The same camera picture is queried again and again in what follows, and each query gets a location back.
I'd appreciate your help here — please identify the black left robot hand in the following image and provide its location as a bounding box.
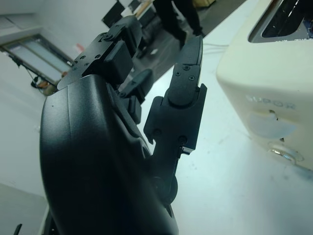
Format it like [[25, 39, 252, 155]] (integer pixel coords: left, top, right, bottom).
[[39, 15, 208, 235]]

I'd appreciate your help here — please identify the person in cream jacket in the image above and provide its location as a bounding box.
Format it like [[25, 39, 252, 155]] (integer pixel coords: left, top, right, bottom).
[[153, 0, 205, 47]]

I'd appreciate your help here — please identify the white toaster lever knob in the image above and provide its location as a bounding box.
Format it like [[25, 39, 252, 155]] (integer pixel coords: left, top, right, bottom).
[[248, 109, 298, 140]]

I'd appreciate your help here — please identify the cream two-slot toaster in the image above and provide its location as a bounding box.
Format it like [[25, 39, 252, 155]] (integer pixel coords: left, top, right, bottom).
[[215, 0, 313, 172]]

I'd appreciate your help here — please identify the toaster dial knob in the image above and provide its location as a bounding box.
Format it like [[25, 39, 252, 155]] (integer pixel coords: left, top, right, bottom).
[[267, 141, 304, 164]]

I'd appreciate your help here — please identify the glass door panel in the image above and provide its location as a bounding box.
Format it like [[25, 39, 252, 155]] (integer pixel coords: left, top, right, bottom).
[[0, 33, 72, 83]]

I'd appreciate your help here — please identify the white toaster power cord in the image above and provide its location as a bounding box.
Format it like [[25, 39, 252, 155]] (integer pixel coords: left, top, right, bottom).
[[202, 42, 231, 49]]

